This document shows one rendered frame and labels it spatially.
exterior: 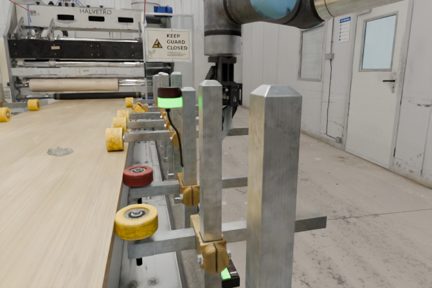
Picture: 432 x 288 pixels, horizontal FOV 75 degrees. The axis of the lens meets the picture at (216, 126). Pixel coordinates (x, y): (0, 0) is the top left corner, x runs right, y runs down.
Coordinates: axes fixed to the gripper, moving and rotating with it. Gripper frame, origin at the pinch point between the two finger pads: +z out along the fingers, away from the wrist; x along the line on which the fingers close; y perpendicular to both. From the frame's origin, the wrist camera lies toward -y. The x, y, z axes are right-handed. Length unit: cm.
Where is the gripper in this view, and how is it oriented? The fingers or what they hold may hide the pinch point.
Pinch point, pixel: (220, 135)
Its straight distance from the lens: 74.4
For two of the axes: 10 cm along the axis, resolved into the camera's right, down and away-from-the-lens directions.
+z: 0.0, 9.8, 1.9
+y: 2.5, 1.8, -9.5
